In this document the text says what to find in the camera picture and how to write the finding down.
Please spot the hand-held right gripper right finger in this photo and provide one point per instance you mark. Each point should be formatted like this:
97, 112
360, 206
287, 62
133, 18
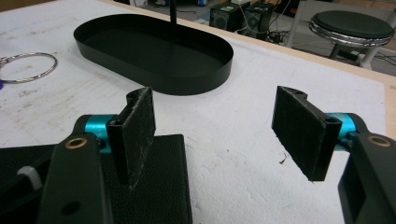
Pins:
302, 133

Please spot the black oval tray stand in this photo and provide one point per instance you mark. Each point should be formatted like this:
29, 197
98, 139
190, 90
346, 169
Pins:
155, 53

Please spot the white metal stand leg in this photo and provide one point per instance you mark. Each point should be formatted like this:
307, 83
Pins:
295, 21

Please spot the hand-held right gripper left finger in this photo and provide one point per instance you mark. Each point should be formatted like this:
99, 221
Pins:
137, 130

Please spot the wooden table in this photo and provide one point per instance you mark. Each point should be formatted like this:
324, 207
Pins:
391, 105

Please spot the white foam mat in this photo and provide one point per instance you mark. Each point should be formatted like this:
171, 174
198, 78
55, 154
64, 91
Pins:
233, 140

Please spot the black computer tower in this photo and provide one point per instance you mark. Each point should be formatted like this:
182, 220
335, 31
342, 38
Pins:
258, 20
225, 18

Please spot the black round stool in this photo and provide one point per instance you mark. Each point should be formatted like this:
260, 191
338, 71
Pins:
351, 25

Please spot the black leather wallet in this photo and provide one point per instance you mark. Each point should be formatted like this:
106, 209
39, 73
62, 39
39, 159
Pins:
168, 186

